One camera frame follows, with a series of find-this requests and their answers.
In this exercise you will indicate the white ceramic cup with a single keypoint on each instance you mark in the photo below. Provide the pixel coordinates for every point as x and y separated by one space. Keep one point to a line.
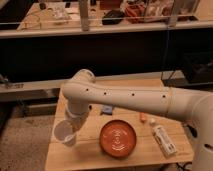
64 133

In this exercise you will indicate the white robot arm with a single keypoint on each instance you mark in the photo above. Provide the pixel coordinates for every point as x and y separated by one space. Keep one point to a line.
191 106

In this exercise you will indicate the small blue object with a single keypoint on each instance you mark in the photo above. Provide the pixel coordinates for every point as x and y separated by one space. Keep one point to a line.
107 109

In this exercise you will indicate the small orange object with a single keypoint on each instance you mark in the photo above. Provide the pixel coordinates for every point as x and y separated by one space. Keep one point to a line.
143 117

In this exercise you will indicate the orange round plate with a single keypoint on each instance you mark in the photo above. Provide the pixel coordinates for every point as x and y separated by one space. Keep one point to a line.
117 138

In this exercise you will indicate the wooden table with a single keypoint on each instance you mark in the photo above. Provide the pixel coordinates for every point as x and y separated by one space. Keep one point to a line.
86 154

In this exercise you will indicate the black bag on shelf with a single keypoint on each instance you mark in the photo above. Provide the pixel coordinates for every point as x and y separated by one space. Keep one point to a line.
112 17

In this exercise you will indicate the red cloth on shelf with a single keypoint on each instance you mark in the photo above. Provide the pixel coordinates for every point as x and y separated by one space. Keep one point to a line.
135 13

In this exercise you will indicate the background workbench shelf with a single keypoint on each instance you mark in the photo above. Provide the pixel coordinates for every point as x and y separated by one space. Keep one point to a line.
42 18

